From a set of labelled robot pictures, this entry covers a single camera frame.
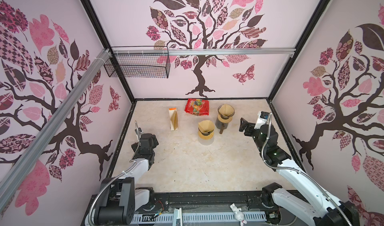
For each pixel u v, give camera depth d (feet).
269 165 1.81
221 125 3.16
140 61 3.11
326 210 1.31
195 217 2.29
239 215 2.22
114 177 1.44
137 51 2.96
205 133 2.91
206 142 3.10
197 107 3.61
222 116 3.11
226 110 3.13
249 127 2.24
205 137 2.87
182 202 2.45
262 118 2.12
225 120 3.10
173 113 3.34
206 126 2.90
